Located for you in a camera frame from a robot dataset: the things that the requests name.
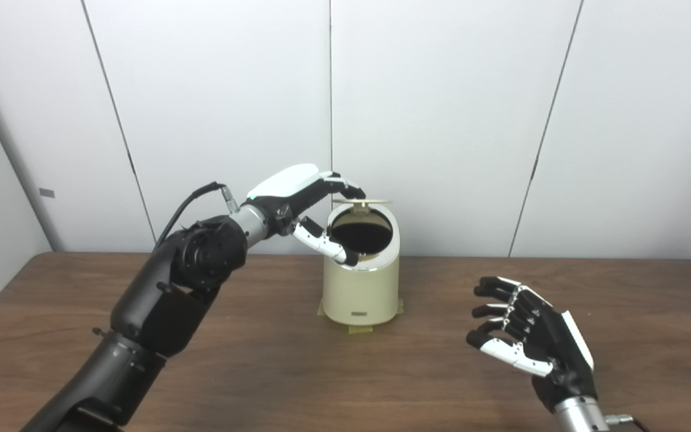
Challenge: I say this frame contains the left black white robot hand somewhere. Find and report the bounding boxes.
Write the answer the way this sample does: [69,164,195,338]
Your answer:
[247,163,367,266]

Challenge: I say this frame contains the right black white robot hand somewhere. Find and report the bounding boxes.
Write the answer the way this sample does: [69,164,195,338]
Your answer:
[466,276,598,412]

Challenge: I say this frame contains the cream round bin lid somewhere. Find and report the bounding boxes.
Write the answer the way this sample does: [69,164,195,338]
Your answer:
[332,198,393,214]

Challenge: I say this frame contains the cream-colored cylindrical bin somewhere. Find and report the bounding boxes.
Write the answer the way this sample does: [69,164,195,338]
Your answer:
[322,203,401,328]

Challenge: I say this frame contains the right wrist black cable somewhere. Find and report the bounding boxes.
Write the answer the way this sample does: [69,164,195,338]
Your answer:
[605,413,646,432]

